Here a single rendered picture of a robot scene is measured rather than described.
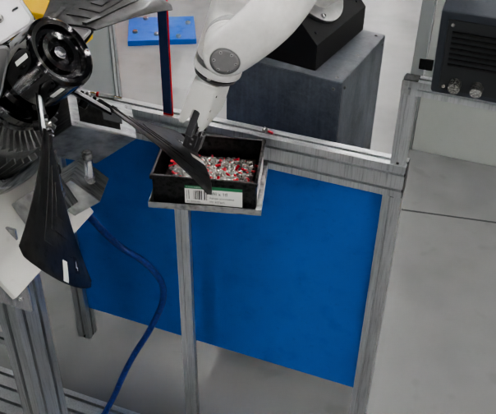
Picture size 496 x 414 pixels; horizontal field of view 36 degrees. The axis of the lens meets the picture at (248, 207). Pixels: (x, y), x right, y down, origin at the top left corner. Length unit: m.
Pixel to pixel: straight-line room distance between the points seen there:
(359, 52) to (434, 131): 1.38
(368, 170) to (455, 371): 0.93
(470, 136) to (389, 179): 1.62
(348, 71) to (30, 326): 0.91
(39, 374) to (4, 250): 0.42
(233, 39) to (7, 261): 0.55
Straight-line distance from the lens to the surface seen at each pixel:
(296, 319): 2.00
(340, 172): 1.65
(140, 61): 3.94
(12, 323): 1.57
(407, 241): 2.79
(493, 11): 1.40
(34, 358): 1.67
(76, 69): 1.23
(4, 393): 2.22
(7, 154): 1.31
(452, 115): 3.19
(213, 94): 1.28
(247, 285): 1.98
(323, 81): 1.77
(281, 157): 1.68
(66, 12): 1.39
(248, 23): 1.13
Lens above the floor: 1.74
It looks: 37 degrees down
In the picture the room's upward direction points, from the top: 1 degrees clockwise
